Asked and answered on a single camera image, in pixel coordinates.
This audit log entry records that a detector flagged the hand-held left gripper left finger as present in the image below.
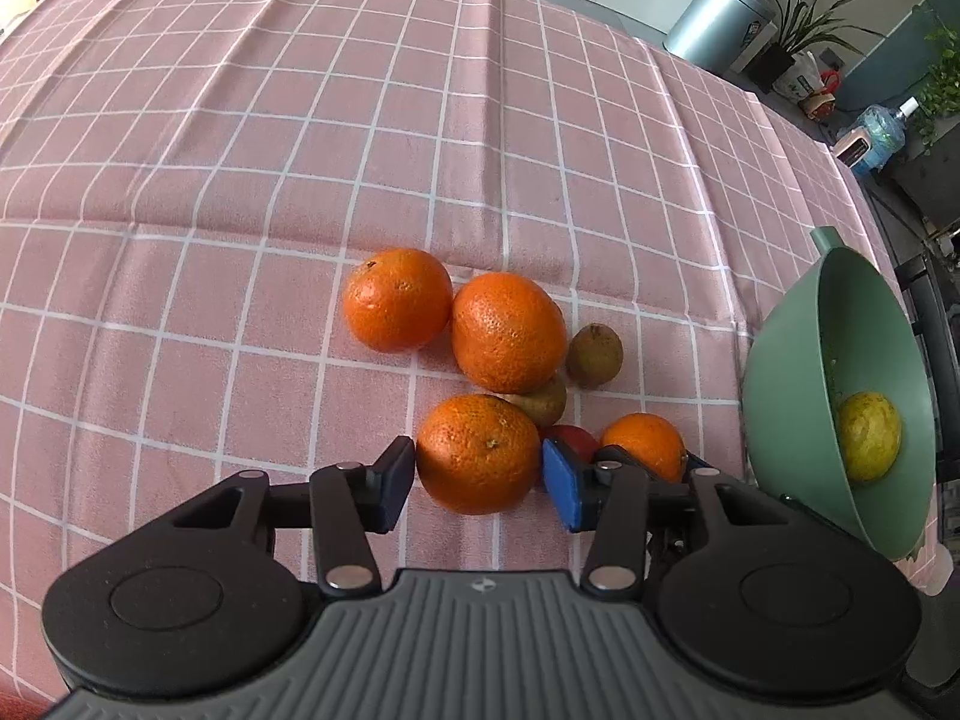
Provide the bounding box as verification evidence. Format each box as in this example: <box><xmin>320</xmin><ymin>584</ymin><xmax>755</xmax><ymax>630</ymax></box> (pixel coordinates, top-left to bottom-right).
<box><xmin>161</xmin><ymin>436</ymin><xmax>416</xmax><ymax>595</ymax></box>

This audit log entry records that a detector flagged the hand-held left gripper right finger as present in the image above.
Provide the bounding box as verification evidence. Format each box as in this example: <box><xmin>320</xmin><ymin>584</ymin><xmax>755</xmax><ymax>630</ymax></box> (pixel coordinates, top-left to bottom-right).
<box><xmin>541</xmin><ymin>439</ymin><xmax>796</xmax><ymax>597</ymax></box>

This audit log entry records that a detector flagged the small red fruit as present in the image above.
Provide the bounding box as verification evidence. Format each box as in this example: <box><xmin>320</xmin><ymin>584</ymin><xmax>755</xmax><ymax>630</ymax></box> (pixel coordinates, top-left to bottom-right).
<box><xmin>541</xmin><ymin>424</ymin><xmax>601</xmax><ymax>492</ymax></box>

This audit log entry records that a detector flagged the small orange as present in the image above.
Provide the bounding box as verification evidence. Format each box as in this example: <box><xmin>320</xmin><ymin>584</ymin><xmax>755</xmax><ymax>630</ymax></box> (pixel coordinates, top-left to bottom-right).
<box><xmin>600</xmin><ymin>412</ymin><xmax>688</xmax><ymax>482</ymax></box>

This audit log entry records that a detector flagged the small brown fruit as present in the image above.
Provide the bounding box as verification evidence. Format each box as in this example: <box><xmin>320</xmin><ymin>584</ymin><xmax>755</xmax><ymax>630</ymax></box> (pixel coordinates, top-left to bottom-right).
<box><xmin>504</xmin><ymin>375</ymin><xmax>568</xmax><ymax>428</ymax></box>
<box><xmin>565</xmin><ymin>322</ymin><xmax>624</xmax><ymax>389</ymax></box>

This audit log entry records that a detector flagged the large orange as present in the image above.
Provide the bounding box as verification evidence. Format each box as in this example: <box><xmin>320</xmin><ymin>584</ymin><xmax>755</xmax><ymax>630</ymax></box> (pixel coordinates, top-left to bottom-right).
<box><xmin>343</xmin><ymin>247</ymin><xmax>455</xmax><ymax>354</ymax></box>
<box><xmin>451</xmin><ymin>272</ymin><xmax>569</xmax><ymax>395</ymax></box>
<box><xmin>415</xmin><ymin>394</ymin><xmax>542</xmax><ymax>516</ymax></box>

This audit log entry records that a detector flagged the green bowl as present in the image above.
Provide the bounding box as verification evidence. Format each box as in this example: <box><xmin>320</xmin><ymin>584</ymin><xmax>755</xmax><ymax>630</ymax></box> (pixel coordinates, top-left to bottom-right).
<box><xmin>741</xmin><ymin>226</ymin><xmax>938</xmax><ymax>562</ymax></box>

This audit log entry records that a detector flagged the large yellow-green fruit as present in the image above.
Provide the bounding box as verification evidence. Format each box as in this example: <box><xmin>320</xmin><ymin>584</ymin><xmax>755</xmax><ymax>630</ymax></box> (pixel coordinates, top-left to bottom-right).
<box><xmin>834</xmin><ymin>390</ymin><xmax>902</xmax><ymax>483</ymax></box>

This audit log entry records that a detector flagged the black chair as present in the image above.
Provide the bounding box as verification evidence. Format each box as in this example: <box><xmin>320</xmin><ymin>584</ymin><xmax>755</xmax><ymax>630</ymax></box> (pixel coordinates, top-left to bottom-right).
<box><xmin>892</xmin><ymin>251</ymin><xmax>960</xmax><ymax>406</ymax></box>

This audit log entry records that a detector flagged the pink checked tablecloth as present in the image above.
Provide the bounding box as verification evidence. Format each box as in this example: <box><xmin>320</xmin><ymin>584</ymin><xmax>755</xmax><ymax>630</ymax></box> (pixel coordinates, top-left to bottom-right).
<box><xmin>0</xmin><ymin>0</ymin><xmax>953</xmax><ymax>698</ymax></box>

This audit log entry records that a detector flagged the small pink heater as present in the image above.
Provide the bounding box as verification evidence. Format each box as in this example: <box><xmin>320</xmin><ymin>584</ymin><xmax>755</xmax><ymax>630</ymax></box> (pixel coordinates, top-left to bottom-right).
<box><xmin>834</xmin><ymin>127</ymin><xmax>875</xmax><ymax>175</ymax></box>

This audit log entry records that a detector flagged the large water bottle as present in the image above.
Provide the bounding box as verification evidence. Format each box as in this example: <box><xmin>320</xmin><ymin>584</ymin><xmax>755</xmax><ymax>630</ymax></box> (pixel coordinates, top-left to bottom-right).
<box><xmin>855</xmin><ymin>97</ymin><xmax>920</xmax><ymax>167</ymax></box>

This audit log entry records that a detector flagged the red bag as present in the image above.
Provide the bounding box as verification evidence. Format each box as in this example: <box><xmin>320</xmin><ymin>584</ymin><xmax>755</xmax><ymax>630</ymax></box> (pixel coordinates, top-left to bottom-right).
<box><xmin>802</xmin><ymin>71</ymin><xmax>842</xmax><ymax>119</ymax></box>

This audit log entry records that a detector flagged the white plastic bag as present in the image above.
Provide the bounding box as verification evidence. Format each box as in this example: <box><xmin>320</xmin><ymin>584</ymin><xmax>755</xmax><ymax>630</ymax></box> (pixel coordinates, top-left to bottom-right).
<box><xmin>772</xmin><ymin>52</ymin><xmax>826</xmax><ymax>102</ymax></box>

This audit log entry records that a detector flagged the potted long-leaf plant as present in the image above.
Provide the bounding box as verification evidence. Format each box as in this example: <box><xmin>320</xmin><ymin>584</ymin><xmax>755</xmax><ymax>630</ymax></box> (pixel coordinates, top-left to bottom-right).
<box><xmin>746</xmin><ymin>0</ymin><xmax>886</xmax><ymax>95</ymax></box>

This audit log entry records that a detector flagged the silver trash can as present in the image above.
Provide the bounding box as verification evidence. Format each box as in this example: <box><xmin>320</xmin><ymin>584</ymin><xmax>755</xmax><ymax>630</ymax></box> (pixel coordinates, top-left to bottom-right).
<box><xmin>664</xmin><ymin>0</ymin><xmax>779</xmax><ymax>77</ymax></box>

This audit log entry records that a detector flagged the green vine plant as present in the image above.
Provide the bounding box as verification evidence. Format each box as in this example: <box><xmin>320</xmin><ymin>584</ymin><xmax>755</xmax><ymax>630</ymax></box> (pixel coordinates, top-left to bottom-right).
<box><xmin>911</xmin><ymin>0</ymin><xmax>960</xmax><ymax>152</ymax></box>

